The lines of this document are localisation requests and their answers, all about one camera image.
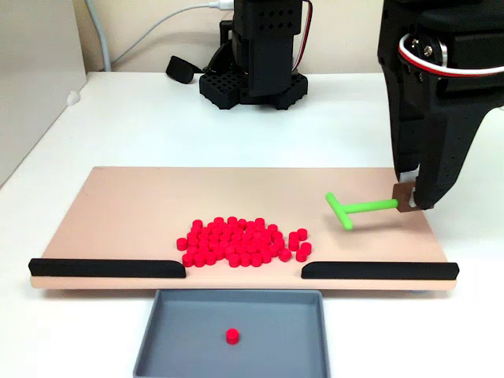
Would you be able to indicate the beige flat board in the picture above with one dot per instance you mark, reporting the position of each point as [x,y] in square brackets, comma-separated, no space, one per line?
[138,204]

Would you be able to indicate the grey rectangular tray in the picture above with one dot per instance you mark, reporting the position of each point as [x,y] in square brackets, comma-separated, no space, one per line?
[189,338]

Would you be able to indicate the white cabinet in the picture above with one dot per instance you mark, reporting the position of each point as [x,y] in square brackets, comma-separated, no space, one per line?
[35,98]

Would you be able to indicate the black edge rail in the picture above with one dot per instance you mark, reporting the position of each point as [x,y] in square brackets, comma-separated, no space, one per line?
[378,271]
[102,268]

